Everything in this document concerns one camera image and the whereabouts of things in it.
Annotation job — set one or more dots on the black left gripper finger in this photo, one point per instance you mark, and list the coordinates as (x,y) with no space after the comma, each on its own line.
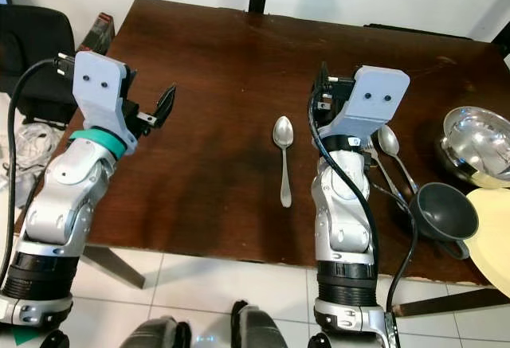
(165,105)

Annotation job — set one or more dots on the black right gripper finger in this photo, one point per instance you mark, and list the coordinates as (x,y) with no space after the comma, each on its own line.
(323,73)

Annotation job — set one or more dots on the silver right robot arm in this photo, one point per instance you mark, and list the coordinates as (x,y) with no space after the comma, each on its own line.
(343,228)

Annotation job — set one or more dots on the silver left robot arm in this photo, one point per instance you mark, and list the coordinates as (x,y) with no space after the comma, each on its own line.
(60,213)

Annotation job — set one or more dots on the steel spoon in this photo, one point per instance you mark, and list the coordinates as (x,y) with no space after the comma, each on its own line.
(388,139)
(283,131)

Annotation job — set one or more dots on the steel fork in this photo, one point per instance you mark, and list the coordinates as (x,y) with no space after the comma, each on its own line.
(371,155)

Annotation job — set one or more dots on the red and black box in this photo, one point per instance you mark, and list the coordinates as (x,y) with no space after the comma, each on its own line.
(99,33)

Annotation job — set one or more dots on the black office chair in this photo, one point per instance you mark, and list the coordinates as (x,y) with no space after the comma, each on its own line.
(36,49)

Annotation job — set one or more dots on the grey metal table leg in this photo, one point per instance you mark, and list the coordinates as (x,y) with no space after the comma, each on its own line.
(115,267)
(454,302)

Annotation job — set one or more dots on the shiny steel bowl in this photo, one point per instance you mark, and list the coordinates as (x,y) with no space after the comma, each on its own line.
(476,145)

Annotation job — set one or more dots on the dark grey robot left leg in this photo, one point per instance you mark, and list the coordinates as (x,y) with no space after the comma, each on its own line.
(158,335)

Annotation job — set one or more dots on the dark grey robot leg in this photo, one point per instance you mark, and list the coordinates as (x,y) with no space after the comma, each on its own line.
(158,335)
(261,328)

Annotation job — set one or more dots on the pale yellow plate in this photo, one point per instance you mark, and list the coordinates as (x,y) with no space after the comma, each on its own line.
(492,240)

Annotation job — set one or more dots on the dark grey robot right leg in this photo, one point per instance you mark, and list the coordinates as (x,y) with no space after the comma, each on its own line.
(261,328)

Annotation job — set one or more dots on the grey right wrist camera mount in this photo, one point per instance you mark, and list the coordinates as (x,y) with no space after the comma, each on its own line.
(374,97)

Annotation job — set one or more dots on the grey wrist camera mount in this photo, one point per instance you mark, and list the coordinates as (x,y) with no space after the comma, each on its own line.
(100,93)
(374,97)

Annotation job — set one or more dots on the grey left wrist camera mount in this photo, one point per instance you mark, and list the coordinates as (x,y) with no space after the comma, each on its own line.
(100,93)

